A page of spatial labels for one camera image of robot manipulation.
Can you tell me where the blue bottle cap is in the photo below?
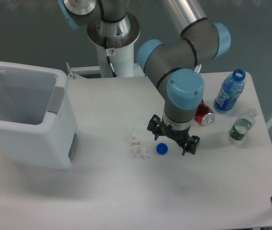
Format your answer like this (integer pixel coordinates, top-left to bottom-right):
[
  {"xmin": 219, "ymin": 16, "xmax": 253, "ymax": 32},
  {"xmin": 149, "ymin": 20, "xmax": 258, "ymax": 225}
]
[{"xmin": 156, "ymin": 143, "xmax": 169, "ymax": 155}]

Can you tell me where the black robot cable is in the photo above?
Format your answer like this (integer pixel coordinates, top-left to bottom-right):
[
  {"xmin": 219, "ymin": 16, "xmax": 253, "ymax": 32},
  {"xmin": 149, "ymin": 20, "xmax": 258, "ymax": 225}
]
[{"xmin": 103, "ymin": 37, "xmax": 118, "ymax": 78}]

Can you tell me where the clear bottle with green label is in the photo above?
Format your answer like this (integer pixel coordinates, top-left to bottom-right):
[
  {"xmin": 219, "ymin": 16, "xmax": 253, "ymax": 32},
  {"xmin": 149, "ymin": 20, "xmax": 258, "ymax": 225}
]
[{"xmin": 229, "ymin": 108, "xmax": 258, "ymax": 141}]

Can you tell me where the white crumpled paper ball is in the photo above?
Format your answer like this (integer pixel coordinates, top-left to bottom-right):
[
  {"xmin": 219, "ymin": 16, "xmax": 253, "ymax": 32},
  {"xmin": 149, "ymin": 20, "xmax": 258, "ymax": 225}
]
[
  {"xmin": 131, "ymin": 145, "xmax": 150, "ymax": 160},
  {"xmin": 129, "ymin": 130, "xmax": 141, "ymax": 147}
]

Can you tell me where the white open trash bin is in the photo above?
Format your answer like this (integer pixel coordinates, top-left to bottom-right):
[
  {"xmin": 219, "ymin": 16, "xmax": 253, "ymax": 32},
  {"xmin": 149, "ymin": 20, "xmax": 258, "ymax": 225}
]
[{"xmin": 0, "ymin": 61, "xmax": 79, "ymax": 169}]

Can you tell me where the blue plastic drink bottle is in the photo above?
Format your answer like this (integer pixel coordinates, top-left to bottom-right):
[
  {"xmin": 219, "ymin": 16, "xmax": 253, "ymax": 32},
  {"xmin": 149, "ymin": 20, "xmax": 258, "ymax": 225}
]
[{"xmin": 214, "ymin": 69, "xmax": 246, "ymax": 114}]

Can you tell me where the white bottle cap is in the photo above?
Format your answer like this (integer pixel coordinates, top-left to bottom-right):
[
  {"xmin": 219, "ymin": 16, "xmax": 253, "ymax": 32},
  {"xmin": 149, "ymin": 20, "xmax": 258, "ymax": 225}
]
[{"xmin": 137, "ymin": 117, "xmax": 147, "ymax": 126}]

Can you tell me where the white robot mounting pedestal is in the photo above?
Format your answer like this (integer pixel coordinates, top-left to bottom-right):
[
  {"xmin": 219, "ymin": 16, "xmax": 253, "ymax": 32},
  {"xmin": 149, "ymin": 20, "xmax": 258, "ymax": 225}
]
[{"xmin": 96, "ymin": 44, "xmax": 134, "ymax": 78}]

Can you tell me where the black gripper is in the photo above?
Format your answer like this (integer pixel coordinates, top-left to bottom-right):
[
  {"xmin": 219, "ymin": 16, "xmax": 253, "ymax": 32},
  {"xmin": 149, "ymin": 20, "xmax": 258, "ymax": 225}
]
[{"xmin": 147, "ymin": 115, "xmax": 200, "ymax": 156}]

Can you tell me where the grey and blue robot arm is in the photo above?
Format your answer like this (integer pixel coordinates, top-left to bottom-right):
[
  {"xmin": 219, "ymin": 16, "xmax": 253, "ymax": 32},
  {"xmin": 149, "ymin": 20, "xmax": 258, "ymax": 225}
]
[{"xmin": 59, "ymin": 0, "xmax": 231, "ymax": 154}]

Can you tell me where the white table frame bracket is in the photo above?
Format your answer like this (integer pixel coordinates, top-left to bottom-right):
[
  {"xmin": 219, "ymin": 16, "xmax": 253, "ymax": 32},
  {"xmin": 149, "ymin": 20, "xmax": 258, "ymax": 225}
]
[{"xmin": 66, "ymin": 62, "xmax": 101, "ymax": 79}]

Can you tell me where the crushed red soda can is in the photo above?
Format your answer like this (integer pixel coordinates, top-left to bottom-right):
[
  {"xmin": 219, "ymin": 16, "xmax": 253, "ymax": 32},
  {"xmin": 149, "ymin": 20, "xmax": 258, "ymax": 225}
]
[{"xmin": 194, "ymin": 100, "xmax": 215, "ymax": 126}]

